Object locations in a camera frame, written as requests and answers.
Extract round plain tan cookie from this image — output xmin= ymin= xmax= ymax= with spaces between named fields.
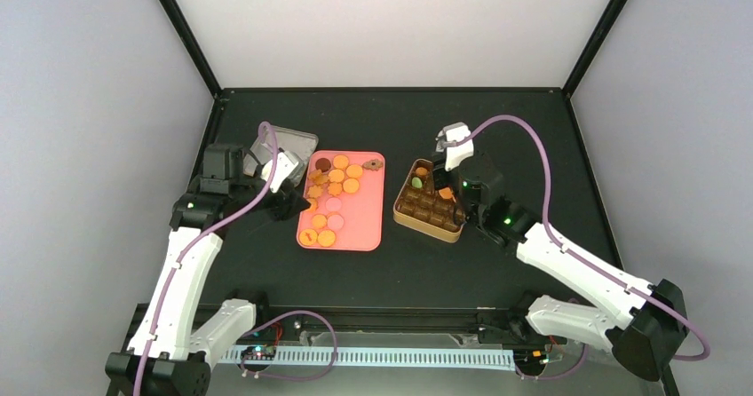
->
xmin=438 ymin=187 xmax=456 ymax=201

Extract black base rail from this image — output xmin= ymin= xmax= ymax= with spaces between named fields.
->
xmin=131 ymin=304 xmax=569 ymax=347

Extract dark chocolate round cookie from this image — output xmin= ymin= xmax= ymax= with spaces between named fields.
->
xmin=314 ymin=157 xmax=332 ymax=174

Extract gold cookie tin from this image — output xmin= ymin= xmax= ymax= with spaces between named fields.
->
xmin=392 ymin=159 xmax=466 ymax=243

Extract silver metal tin lid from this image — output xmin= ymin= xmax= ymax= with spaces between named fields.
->
xmin=243 ymin=126 xmax=319 ymax=185

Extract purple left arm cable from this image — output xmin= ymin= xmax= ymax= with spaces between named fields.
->
xmin=132 ymin=121 xmax=340 ymax=396

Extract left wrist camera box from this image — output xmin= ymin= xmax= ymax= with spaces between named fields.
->
xmin=261 ymin=149 xmax=304 ymax=193

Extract white slotted cable duct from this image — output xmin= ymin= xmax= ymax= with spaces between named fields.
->
xmin=246 ymin=346 xmax=516 ymax=372

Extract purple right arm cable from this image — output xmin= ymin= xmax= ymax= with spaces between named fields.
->
xmin=464 ymin=114 xmax=712 ymax=382

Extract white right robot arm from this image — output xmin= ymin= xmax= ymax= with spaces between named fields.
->
xmin=432 ymin=148 xmax=689 ymax=382

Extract pink plastic tray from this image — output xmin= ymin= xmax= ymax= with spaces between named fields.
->
xmin=296 ymin=150 xmax=386 ymax=252

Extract pink sandwich cookie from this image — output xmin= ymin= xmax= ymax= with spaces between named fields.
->
xmin=326 ymin=214 xmax=345 ymax=233
xmin=325 ymin=197 xmax=342 ymax=212

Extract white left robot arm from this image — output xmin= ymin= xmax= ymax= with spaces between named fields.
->
xmin=105 ymin=142 xmax=309 ymax=395

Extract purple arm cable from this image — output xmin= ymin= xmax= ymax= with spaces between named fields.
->
xmin=132 ymin=121 xmax=340 ymax=396
xmin=464 ymin=114 xmax=712 ymax=382

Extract yellow biscuit red cross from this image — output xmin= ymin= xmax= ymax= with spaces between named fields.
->
xmin=297 ymin=228 xmax=319 ymax=247

